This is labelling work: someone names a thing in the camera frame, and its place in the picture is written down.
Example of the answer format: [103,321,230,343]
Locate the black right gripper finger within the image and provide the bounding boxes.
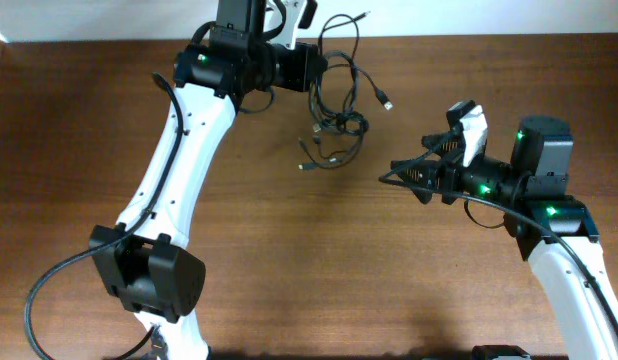
[390,160,438,204]
[421,132,460,155]

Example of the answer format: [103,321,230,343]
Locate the black usb cables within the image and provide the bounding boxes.
[297,11,394,172]

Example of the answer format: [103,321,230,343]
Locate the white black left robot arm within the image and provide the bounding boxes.
[89,0,318,359]

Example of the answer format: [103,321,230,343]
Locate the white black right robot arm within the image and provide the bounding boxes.
[379,116,618,359]

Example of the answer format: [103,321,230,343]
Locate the black object at bottom edge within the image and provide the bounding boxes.
[470,345,531,360]

